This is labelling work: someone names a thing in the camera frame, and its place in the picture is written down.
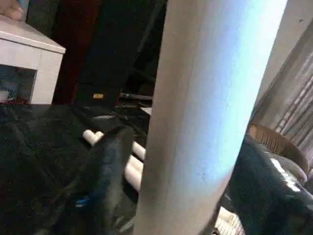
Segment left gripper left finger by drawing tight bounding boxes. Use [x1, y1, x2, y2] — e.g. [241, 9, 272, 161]
[46, 126, 137, 235]

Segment grey vertical blinds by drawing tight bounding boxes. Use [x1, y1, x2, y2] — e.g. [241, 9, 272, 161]
[249, 14, 313, 147]

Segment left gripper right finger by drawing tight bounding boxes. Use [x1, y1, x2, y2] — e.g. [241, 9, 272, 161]
[219, 136, 313, 235]

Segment black mat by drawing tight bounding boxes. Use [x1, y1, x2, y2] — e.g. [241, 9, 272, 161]
[0, 102, 154, 235]

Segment white cabinet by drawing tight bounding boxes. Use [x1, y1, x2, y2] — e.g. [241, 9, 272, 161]
[0, 14, 67, 105]

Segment black side table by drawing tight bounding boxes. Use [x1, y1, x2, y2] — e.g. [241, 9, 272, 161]
[118, 92, 154, 108]

